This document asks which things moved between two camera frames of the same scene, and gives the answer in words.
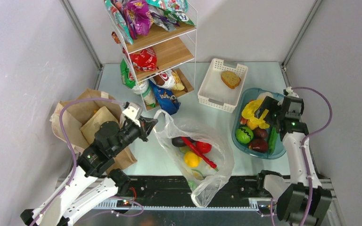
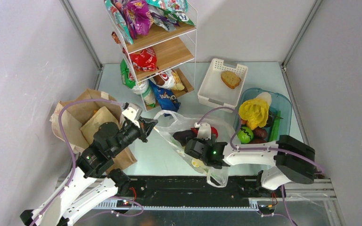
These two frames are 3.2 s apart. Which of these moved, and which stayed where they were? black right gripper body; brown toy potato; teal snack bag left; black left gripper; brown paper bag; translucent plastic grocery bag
Moved: translucent plastic grocery bag; black right gripper body
Stayed: black left gripper; teal snack bag left; brown paper bag; brown toy potato
